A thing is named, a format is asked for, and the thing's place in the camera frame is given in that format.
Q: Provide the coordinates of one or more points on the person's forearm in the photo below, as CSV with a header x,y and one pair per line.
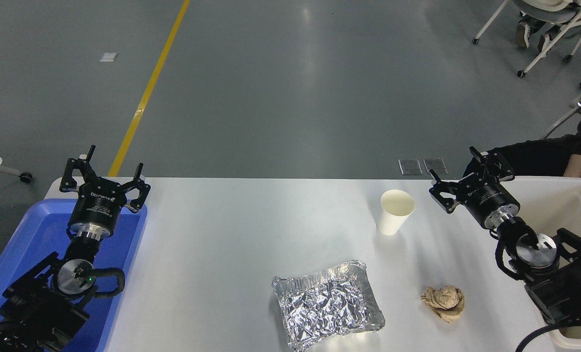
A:
x,y
576,166

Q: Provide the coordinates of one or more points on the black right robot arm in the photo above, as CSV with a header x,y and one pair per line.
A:
x,y
564,288

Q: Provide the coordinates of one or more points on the white wheeled chair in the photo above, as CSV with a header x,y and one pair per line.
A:
x,y
571,14

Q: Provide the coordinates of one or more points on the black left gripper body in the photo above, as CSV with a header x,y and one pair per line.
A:
x,y
97,205

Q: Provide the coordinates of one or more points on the grey floor socket plate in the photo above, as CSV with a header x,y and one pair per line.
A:
x,y
410,166
435,165

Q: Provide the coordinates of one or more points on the crumpled silver foil tray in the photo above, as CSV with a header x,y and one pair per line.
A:
x,y
327,305

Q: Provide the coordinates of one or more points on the person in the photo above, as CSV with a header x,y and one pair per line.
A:
x,y
540,154

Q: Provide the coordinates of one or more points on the large pale plastic bin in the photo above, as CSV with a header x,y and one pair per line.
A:
x,y
559,200

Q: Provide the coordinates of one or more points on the crumpled tan paper ball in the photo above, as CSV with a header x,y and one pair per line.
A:
x,y
444,302

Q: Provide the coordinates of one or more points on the white chair frame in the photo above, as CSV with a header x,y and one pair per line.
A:
x,y
576,105

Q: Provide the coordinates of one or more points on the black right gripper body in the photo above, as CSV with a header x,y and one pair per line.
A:
x,y
491,198

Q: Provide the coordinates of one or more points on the seated person's legs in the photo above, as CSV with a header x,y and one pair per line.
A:
x,y
523,34

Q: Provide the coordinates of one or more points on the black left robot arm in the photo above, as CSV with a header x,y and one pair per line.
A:
x,y
36,303

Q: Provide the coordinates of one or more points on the blue plastic tray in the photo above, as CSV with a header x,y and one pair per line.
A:
x,y
26,230

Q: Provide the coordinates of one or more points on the white paper cup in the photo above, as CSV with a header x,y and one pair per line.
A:
x,y
393,215

